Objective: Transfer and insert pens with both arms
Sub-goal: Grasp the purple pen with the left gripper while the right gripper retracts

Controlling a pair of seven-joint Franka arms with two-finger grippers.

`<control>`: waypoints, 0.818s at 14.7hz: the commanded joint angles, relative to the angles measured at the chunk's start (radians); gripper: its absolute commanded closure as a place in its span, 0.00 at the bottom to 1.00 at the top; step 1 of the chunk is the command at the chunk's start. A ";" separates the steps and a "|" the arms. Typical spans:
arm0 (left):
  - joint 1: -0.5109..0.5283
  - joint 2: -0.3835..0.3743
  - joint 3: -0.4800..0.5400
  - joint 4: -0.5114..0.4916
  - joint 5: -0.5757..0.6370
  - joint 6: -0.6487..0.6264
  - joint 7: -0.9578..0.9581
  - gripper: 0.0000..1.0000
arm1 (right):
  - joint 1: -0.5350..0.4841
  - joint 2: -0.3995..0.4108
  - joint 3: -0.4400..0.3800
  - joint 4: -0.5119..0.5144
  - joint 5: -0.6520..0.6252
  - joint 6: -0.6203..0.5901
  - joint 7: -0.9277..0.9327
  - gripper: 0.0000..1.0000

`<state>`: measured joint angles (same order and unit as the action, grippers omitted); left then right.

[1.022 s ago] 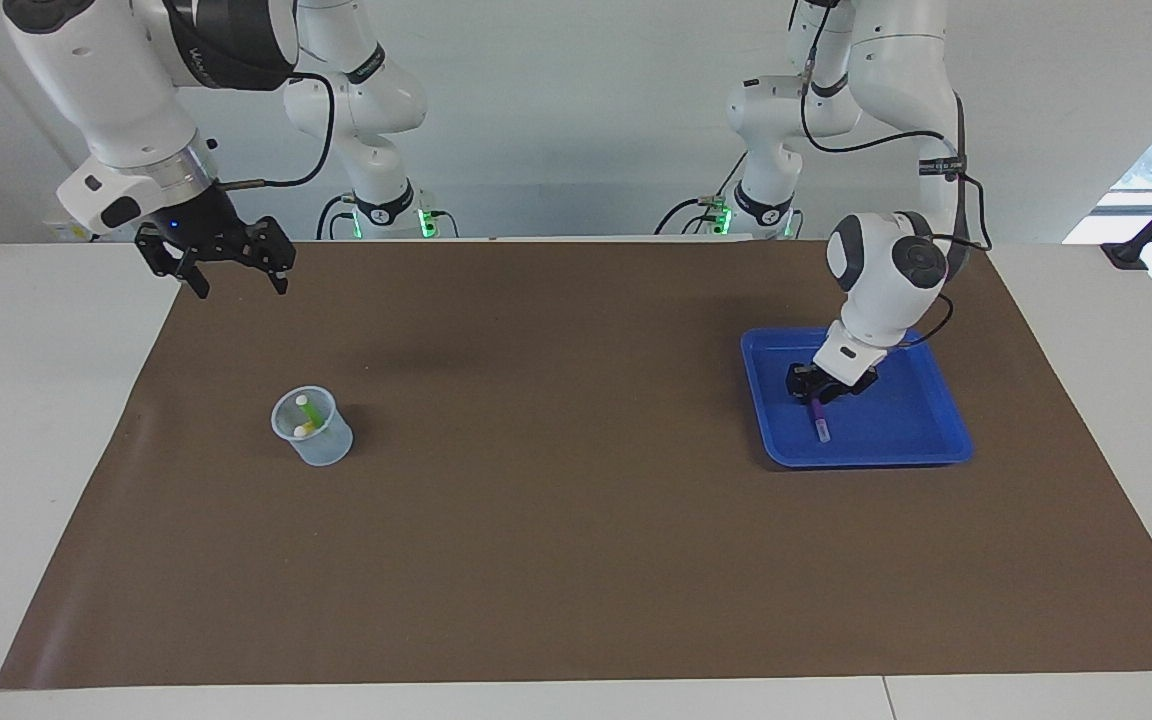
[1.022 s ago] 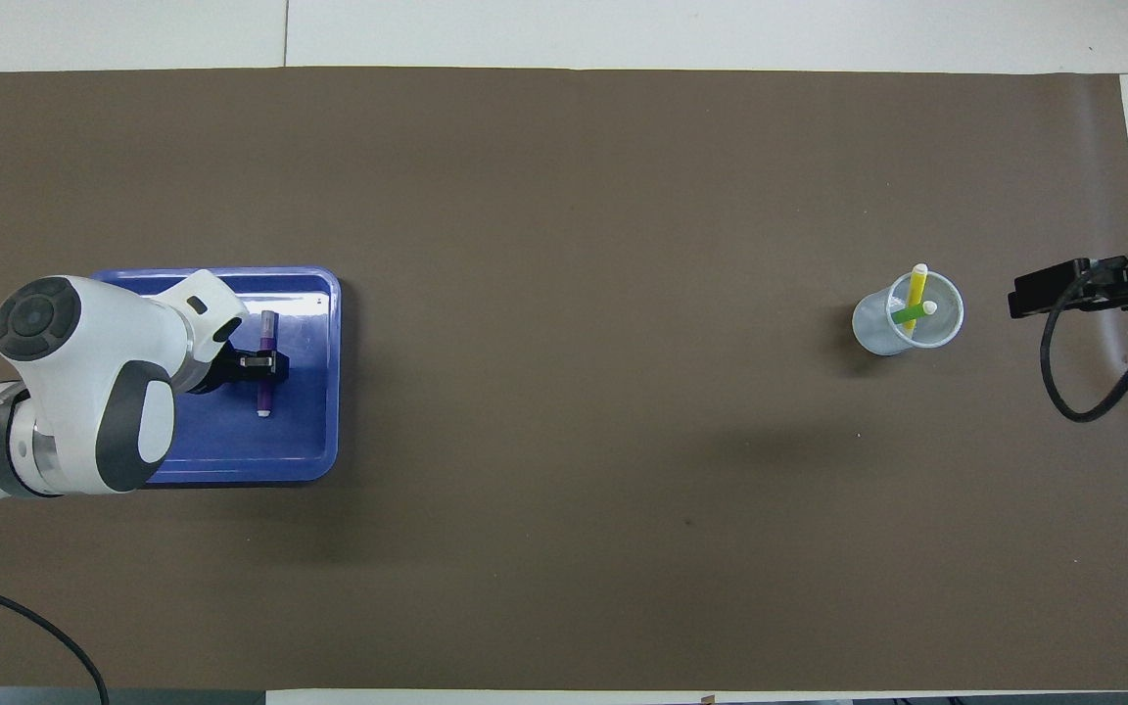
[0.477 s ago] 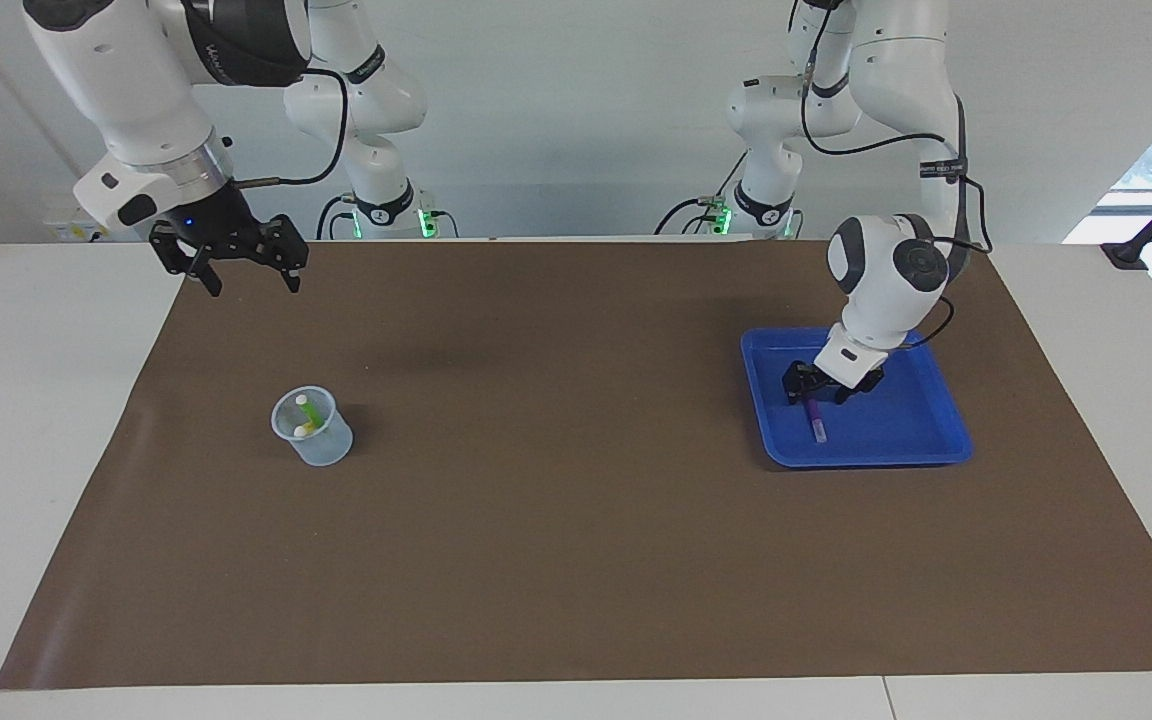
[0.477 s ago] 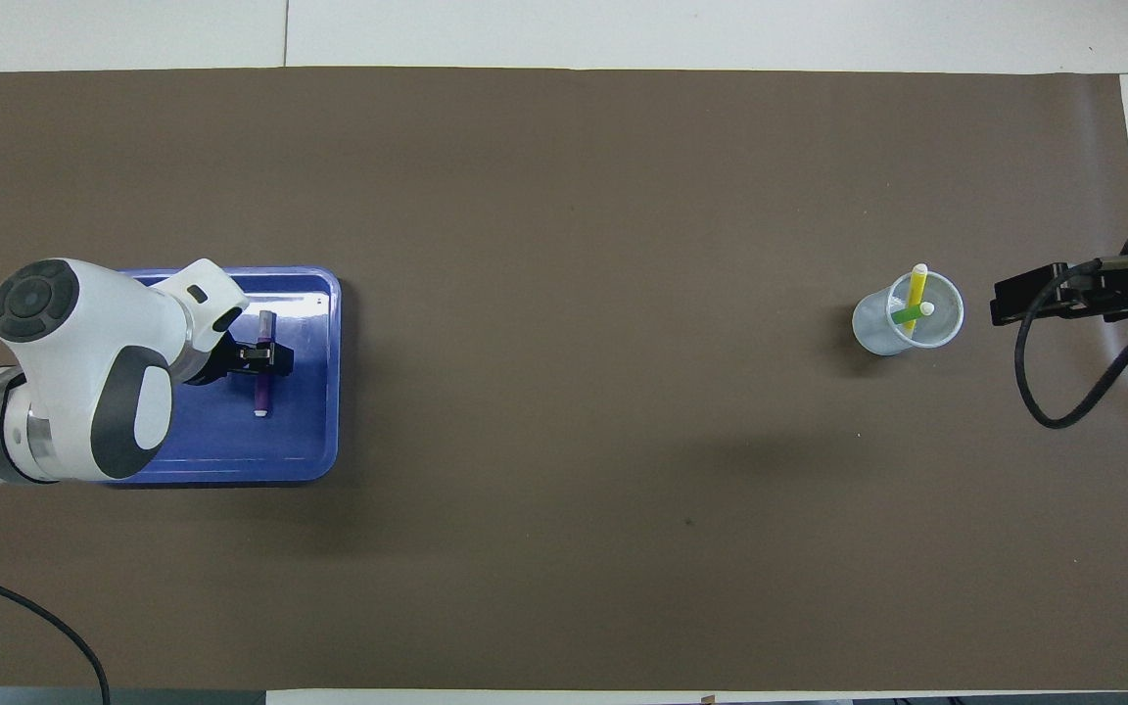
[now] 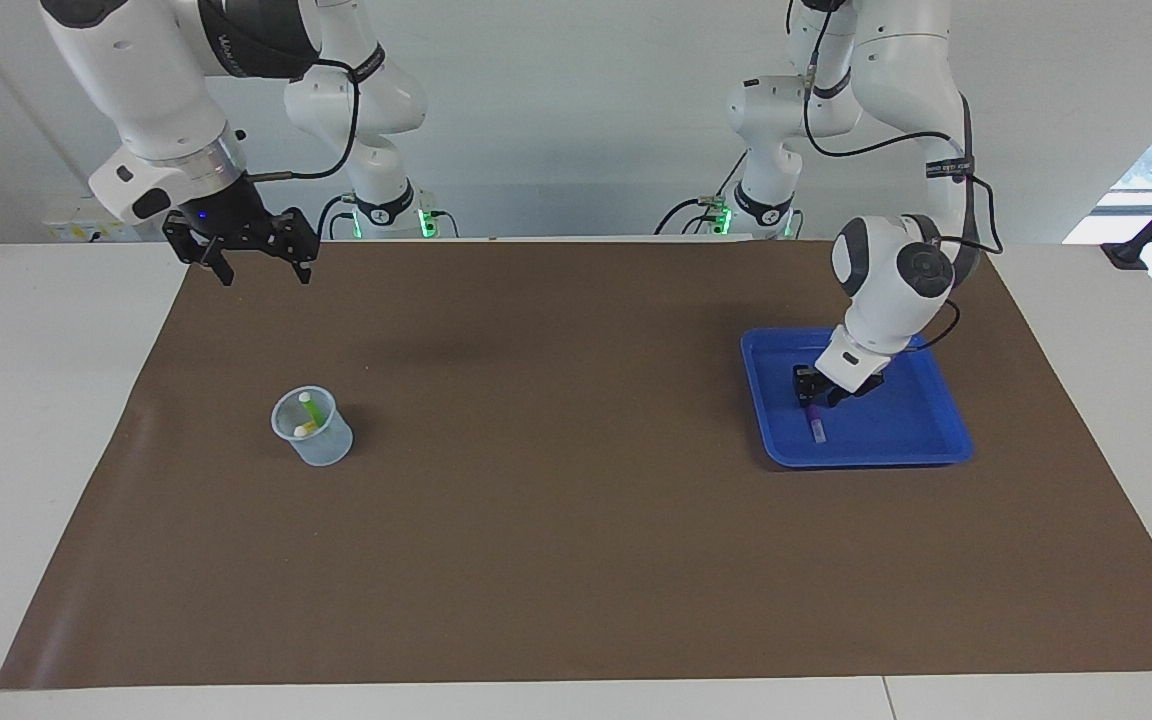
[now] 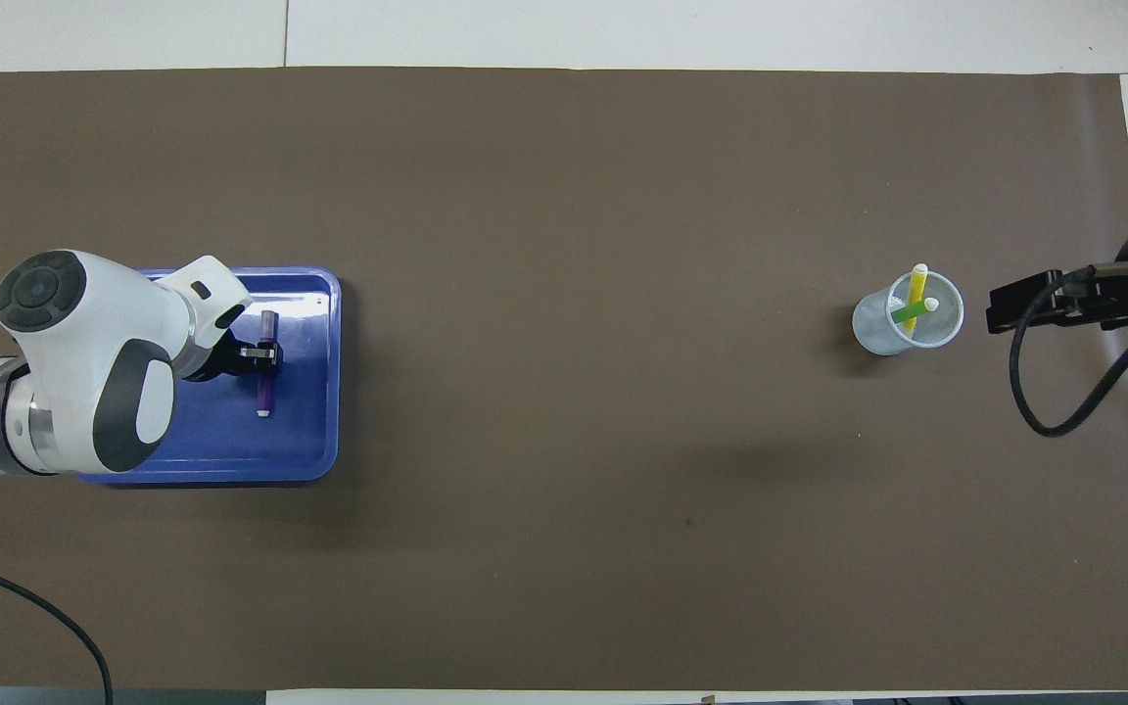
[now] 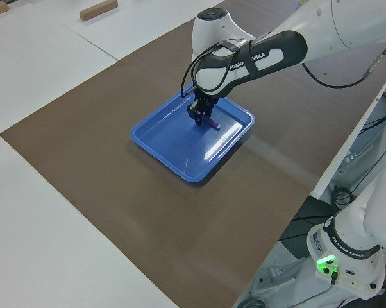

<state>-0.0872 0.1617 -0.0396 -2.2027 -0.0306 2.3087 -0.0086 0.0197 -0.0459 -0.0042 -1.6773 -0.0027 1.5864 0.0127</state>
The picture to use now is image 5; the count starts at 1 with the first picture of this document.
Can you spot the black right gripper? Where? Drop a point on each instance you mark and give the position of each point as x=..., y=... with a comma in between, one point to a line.
x=221, y=212

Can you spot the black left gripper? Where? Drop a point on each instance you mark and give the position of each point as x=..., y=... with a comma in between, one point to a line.
x=861, y=388

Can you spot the purple marker pen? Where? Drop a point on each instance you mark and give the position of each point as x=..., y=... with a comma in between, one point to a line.
x=817, y=428

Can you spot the green marker pen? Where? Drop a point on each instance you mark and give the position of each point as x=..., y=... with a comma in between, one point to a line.
x=310, y=412

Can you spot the yellow marker pen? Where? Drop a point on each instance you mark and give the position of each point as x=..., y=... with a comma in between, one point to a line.
x=302, y=430

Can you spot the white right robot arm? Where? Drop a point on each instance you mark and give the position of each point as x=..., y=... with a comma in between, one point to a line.
x=136, y=80

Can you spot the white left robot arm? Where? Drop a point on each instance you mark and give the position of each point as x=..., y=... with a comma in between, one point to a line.
x=886, y=290

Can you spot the blue plastic tray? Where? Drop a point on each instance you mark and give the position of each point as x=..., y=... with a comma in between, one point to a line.
x=916, y=430

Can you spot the translucent plastic cup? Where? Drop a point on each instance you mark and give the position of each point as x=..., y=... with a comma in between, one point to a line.
x=326, y=452

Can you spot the brown paper table mat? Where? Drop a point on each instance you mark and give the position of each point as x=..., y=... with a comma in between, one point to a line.
x=556, y=500

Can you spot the white wall socket box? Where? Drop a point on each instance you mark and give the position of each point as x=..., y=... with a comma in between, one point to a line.
x=71, y=225

